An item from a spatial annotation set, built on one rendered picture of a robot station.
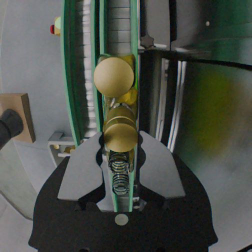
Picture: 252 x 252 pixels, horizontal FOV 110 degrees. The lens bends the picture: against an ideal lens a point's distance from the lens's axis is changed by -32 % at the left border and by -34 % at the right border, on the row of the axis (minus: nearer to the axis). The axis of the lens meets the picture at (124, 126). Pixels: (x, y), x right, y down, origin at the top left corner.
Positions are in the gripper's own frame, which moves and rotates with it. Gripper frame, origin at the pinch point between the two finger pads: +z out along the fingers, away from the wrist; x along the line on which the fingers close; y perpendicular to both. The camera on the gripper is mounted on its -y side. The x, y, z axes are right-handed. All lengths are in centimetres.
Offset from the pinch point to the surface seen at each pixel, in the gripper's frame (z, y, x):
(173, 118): 14.4, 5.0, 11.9
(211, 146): 0.5, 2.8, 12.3
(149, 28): 27.5, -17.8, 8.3
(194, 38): 13.6, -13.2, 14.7
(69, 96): 19.7, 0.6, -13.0
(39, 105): 40, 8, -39
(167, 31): 27.5, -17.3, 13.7
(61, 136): 37, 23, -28
